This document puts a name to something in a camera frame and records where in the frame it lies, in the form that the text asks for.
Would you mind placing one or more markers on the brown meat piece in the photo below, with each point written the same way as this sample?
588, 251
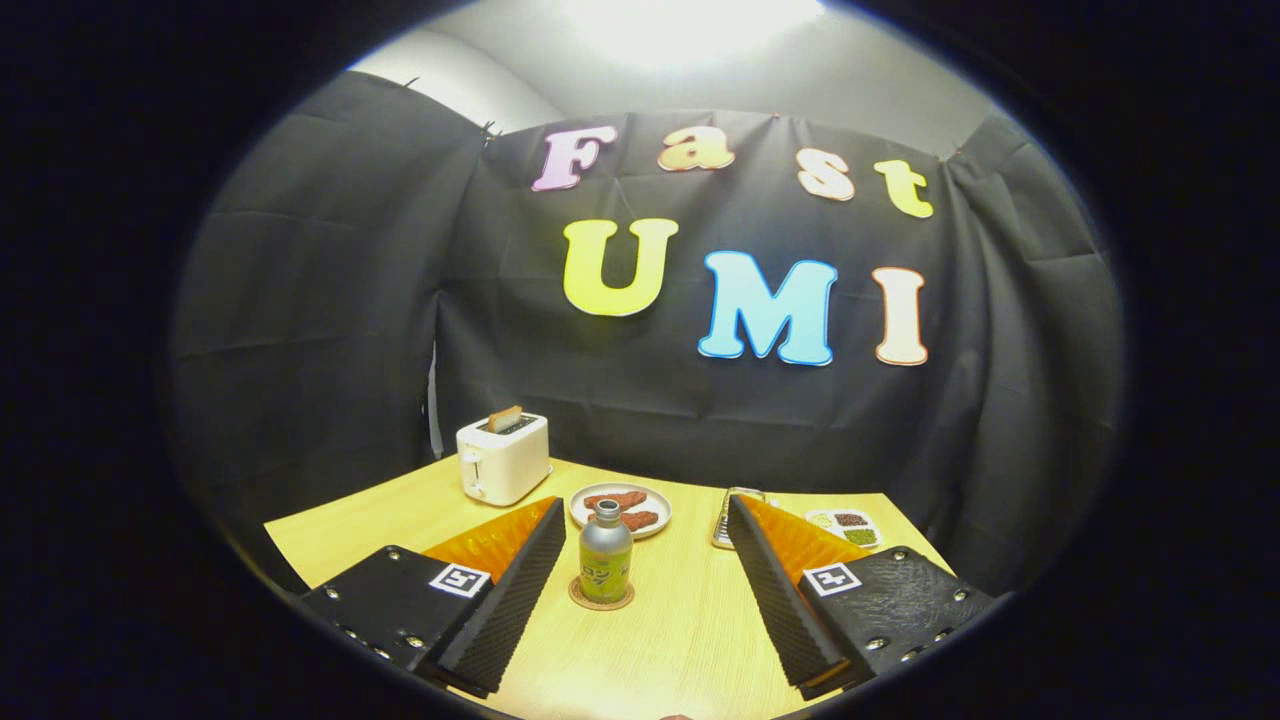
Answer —
642, 520
632, 498

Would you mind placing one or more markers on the round cork coaster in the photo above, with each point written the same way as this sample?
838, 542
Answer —
575, 598

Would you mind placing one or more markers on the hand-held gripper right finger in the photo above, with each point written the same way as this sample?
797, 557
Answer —
785, 610

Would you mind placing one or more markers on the white toaster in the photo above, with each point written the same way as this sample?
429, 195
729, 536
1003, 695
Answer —
505, 460

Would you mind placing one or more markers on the round white plate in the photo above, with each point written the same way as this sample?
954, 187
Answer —
660, 503

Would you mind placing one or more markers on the white divided dish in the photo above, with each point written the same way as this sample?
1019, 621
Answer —
850, 528

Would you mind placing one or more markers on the silver green juice bottle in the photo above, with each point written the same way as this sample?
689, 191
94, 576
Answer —
605, 560

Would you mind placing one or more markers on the wooden table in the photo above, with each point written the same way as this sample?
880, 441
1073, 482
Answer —
680, 630

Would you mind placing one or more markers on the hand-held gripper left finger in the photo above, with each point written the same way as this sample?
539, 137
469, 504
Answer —
505, 610

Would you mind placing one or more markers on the toast slice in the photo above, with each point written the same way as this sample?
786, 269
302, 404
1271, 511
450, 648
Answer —
505, 417

